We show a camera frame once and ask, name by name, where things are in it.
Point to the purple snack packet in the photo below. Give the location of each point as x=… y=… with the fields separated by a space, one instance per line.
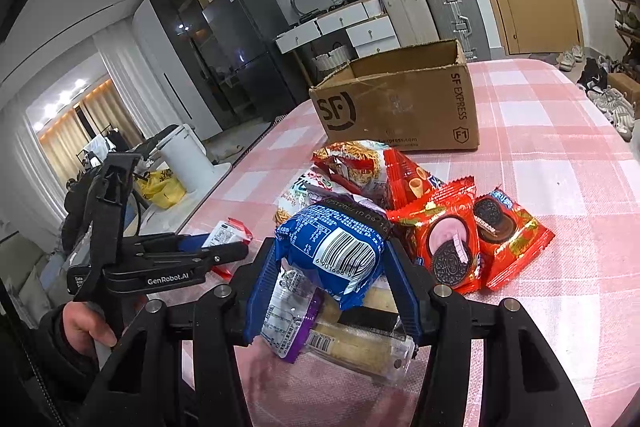
x=292 y=311

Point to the beige suitcase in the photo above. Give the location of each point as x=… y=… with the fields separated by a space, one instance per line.
x=412 y=21

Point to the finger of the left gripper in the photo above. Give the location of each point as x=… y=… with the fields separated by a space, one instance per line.
x=223 y=254
x=195 y=240

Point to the silver suitcase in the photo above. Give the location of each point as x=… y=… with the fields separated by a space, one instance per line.
x=462 y=20

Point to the red Oreo packet brown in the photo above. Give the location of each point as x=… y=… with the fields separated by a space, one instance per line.
x=510 y=237

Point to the blue snack packet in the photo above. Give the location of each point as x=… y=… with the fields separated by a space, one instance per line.
x=338 y=244

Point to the white drawer desk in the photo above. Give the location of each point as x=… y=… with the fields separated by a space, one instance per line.
x=365 y=22

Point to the dark refrigerator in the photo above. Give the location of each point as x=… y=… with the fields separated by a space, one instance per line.
x=241 y=51

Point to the laundry basket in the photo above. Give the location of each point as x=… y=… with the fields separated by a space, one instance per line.
x=334 y=59

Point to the yellow plastic bag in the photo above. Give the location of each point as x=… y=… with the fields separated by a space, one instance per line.
x=161 y=188

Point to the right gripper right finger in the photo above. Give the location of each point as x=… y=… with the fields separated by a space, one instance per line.
x=410 y=285

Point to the SF cardboard box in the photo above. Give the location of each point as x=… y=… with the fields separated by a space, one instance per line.
x=417 y=99

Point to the red Oreo packet pink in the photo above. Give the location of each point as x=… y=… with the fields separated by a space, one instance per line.
x=441 y=234

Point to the black glass cabinet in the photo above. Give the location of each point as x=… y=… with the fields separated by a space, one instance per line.
x=186 y=29

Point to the clear cracker packet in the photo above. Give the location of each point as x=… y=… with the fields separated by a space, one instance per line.
x=368 y=339

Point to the red cone snack packet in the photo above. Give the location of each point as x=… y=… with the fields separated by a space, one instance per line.
x=406 y=180

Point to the small red white packet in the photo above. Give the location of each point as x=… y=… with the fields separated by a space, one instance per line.
x=225 y=232

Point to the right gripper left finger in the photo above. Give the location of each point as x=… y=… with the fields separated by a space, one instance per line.
x=264 y=275

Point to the white appliance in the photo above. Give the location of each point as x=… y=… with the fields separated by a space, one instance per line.
x=186 y=157

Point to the shoe rack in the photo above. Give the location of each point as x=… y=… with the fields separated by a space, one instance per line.
x=626 y=25

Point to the person's left hand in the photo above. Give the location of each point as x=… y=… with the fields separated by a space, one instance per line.
x=83 y=328

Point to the white noodle snack packet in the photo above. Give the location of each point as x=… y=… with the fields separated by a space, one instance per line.
x=310 y=187

